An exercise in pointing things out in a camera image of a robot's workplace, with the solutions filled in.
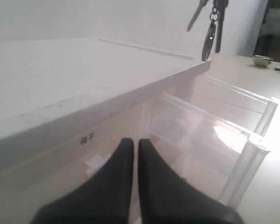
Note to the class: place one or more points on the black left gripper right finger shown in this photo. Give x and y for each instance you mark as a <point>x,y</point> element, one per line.
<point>165,198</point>

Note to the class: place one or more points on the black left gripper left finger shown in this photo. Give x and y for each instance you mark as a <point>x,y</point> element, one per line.
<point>103,199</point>

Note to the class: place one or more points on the clear drawer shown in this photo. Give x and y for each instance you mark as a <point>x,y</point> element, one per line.
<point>212,134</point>
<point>49,175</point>

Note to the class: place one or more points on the white plastic drawer cabinet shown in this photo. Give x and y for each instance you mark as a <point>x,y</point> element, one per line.
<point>53,90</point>

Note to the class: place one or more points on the patterned ceramic bowl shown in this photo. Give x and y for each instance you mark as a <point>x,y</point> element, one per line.
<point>262,61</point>

